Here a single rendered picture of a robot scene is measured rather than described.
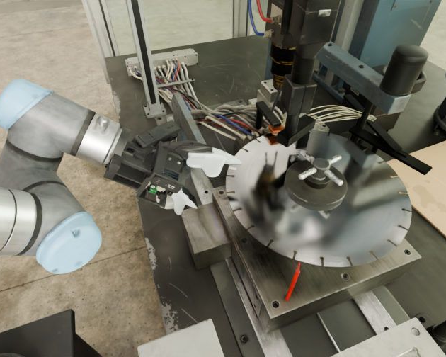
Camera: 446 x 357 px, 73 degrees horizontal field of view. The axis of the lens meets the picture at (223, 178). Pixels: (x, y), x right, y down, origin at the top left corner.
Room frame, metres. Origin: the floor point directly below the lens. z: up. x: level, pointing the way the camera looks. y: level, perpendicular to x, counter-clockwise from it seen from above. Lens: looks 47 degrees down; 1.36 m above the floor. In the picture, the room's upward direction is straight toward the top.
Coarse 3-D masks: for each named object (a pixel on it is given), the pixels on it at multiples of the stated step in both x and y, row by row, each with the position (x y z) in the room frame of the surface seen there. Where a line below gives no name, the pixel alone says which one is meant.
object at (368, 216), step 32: (256, 160) 0.44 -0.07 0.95; (288, 160) 0.44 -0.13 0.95; (352, 160) 0.44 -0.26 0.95; (256, 192) 0.35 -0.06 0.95; (288, 192) 0.35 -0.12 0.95; (352, 192) 0.35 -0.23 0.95; (384, 192) 0.35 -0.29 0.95; (256, 224) 0.29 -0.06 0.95; (288, 224) 0.29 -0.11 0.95; (320, 224) 0.29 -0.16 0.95; (352, 224) 0.29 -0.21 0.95; (384, 224) 0.29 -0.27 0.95; (288, 256) 0.23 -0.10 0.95; (320, 256) 0.23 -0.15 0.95; (352, 256) 0.23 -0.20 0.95
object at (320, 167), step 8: (304, 152) 0.41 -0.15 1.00; (312, 160) 0.39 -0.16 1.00; (320, 160) 0.38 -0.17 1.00; (328, 160) 0.39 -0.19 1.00; (336, 160) 0.39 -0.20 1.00; (312, 168) 0.37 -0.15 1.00; (320, 168) 0.36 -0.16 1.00; (328, 168) 0.36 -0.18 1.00; (304, 176) 0.35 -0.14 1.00; (312, 176) 0.37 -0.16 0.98; (320, 176) 0.36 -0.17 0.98; (328, 176) 0.35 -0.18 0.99; (336, 176) 0.35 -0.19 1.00
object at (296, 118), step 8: (320, 16) 0.40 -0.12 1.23; (288, 120) 0.43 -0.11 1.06; (296, 120) 0.42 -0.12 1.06; (304, 120) 0.46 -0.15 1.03; (312, 120) 0.46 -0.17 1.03; (288, 128) 0.42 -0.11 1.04; (296, 128) 0.43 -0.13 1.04; (304, 128) 0.44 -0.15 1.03; (312, 128) 0.46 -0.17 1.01; (280, 136) 0.42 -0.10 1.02; (288, 136) 0.42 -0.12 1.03; (296, 136) 0.43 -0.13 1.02; (304, 136) 0.45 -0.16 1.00; (288, 144) 0.41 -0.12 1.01; (296, 144) 0.45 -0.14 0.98; (304, 144) 0.45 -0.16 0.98
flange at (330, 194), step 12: (300, 168) 0.41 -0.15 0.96; (288, 180) 0.38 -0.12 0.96; (300, 180) 0.37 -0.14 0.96; (312, 180) 0.36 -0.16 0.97; (324, 180) 0.36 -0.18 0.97; (300, 192) 0.35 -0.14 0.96; (312, 192) 0.35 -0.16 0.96; (324, 192) 0.35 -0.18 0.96; (336, 192) 0.35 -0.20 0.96; (312, 204) 0.32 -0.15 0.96; (324, 204) 0.32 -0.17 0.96; (336, 204) 0.33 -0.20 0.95
